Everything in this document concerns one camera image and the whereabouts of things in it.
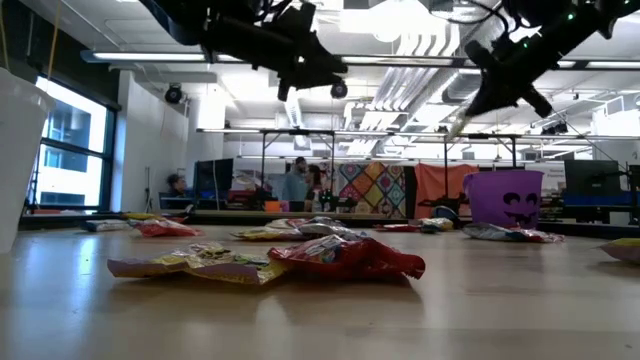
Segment person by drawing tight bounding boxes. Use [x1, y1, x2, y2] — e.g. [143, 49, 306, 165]
[304, 164, 324, 212]
[166, 173, 189, 199]
[282, 156, 311, 212]

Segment blue white candy packet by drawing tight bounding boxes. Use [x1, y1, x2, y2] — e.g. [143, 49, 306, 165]
[81, 219, 132, 233]

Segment ceiling light track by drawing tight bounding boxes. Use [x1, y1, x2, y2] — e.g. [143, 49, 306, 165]
[80, 48, 640, 71]

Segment orange hanging cloth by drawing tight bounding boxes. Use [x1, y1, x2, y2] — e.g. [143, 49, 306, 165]
[413, 163, 480, 220]

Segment black metal frame rig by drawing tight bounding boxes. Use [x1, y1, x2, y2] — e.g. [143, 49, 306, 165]
[259, 127, 337, 211]
[443, 132, 519, 171]

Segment yellow hanging cord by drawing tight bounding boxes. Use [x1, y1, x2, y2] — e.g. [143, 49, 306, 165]
[0, 0, 9, 71]
[46, 0, 62, 81]

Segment silver ceiling duct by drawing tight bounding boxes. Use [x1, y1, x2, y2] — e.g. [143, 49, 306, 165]
[442, 67, 484, 105]

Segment purple jack-o-lantern bucket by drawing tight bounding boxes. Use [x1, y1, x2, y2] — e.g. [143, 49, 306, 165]
[462, 169, 545, 231]

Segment white plastic bucket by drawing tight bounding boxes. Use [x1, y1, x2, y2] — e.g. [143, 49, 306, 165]
[0, 67, 57, 254]

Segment blue workbench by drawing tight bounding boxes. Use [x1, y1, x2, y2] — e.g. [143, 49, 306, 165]
[563, 192, 635, 207]

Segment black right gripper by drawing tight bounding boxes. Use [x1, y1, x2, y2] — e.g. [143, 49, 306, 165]
[464, 37, 556, 119]

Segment black computer monitor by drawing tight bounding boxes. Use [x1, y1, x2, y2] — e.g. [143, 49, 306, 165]
[193, 158, 235, 201]
[563, 159, 622, 195]

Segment colourful patchwork quilt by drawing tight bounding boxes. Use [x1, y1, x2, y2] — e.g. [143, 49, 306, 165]
[338, 160, 407, 218]

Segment small yellow candy packet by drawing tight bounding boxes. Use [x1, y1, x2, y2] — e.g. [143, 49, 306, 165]
[461, 221, 524, 244]
[598, 237, 640, 265]

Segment black table edge rail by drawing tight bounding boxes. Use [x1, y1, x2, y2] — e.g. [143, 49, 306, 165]
[18, 208, 640, 241]

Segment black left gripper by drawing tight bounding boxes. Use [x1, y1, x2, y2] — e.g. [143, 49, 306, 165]
[204, 2, 349, 101]

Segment large window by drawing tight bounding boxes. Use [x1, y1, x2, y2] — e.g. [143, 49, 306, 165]
[29, 74, 120, 214]

